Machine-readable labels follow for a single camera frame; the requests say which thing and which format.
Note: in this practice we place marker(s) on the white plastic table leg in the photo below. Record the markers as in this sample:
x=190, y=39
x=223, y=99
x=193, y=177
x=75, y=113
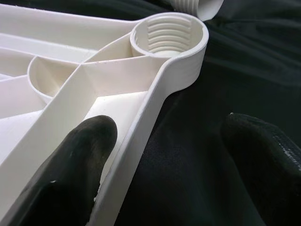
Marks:
x=209, y=9

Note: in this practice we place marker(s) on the black cloth cover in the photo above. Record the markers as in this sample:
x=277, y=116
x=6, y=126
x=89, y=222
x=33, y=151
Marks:
x=211, y=117

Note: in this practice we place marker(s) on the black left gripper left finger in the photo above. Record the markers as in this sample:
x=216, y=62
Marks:
x=70, y=176

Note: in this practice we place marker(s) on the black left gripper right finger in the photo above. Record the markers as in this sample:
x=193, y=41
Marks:
x=265, y=169

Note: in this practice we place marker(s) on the white plastic table top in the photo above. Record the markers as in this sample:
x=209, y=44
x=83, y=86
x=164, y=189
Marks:
x=70, y=23

